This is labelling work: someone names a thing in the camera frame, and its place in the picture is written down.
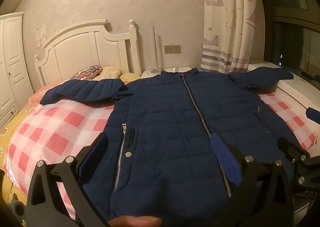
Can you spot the white wall switch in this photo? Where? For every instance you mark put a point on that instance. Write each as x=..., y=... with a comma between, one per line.
x=41, y=43

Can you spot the white wall notice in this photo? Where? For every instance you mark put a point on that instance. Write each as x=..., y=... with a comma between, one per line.
x=41, y=31

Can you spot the yellow bedsheet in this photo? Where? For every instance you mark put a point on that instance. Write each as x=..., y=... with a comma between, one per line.
x=15, y=122

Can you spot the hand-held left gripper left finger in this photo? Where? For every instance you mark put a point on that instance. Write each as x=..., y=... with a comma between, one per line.
x=93, y=152

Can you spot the white window ledge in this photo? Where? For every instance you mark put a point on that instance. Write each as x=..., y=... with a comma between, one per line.
x=295, y=92

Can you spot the red white checkered plastic sheet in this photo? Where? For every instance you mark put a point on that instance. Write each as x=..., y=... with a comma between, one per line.
x=57, y=127

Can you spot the gold wall socket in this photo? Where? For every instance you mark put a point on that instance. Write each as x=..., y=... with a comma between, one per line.
x=172, y=49

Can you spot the dark window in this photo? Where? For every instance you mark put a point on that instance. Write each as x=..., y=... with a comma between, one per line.
x=287, y=42

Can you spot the navy puffer jacket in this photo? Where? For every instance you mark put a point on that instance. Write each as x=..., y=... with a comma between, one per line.
x=162, y=117

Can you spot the person's left hand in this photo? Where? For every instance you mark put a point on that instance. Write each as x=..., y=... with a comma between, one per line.
x=136, y=222

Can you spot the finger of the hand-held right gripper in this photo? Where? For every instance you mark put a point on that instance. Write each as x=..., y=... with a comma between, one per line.
x=313, y=114
x=292, y=148

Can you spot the white wooden bed headboard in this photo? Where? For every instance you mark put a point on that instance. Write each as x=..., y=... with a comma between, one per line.
x=82, y=52

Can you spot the patterned round pillow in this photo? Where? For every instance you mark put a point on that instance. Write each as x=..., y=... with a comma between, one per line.
x=87, y=72

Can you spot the pink floral quilt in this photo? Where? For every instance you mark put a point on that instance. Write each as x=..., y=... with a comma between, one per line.
x=37, y=97

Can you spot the white wardrobe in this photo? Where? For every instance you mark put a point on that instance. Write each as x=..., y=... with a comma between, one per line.
x=12, y=54

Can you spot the beige floral pillow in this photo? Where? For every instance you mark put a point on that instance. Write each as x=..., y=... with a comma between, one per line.
x=110, y=72

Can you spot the sailboat print curtain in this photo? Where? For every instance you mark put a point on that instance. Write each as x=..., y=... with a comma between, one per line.
x=225, y=17

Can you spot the white nightstand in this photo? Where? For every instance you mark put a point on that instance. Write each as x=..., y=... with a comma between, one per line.
x=186, y=69

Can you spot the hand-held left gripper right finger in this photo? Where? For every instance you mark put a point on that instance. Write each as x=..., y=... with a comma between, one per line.
x=223, y=152

